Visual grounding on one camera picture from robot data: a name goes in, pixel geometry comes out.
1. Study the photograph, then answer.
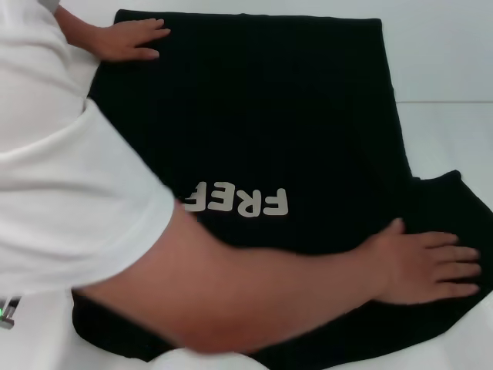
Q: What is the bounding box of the person's left hand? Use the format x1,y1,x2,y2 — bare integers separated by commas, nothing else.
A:
94,17,172,64

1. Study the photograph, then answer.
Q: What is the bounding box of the person's right hand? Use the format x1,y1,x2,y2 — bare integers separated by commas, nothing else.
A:
356,217,483,308

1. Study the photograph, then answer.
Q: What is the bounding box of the black shirt with FREE! print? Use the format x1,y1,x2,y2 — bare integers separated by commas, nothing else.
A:
72,8,493,370

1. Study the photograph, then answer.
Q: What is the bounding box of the person's right forearm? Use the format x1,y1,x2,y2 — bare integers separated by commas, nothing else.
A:
74,209,386,355

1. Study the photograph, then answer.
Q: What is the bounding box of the person's white T-shirt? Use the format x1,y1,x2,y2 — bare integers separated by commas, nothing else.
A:
0,0,178,298

